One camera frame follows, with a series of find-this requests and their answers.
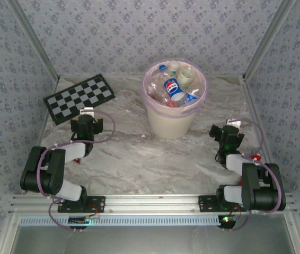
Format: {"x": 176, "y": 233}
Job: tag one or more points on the red glitter microphone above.
{"x": 257, "y": 156}

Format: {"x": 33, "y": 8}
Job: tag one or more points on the cream waste bin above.
{"x": 171, "y": 127}

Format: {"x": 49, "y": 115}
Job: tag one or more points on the blue label Pepsi bottle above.
{"x": 171, "y": 87}

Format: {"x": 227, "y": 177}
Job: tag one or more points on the pale green bottle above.
{"x": 185, "y": 75}

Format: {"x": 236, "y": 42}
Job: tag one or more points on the clear bottle green cap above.
{"x": 156, "y": 91}

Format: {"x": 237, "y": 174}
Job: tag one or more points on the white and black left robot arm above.
{"x": 70, "y": 152}

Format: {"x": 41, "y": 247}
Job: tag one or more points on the black grey checkerboard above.
{"x": 78, "y": 99}

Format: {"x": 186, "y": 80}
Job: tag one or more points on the small circuit board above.
{"x": 78, "y": 220}
{"x": 227, "y": 221}

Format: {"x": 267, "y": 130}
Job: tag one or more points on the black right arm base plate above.
{"x": 205, "y": 203}

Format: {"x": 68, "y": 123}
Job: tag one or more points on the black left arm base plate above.
{"x": 98, "y": 205}

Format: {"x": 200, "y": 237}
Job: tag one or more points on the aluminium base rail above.
{"x": 150, "y": 203}

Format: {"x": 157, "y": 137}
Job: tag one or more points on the aluminium frame post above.
{"x": 36, "y": 39}
{"x": 266, "y": 39}

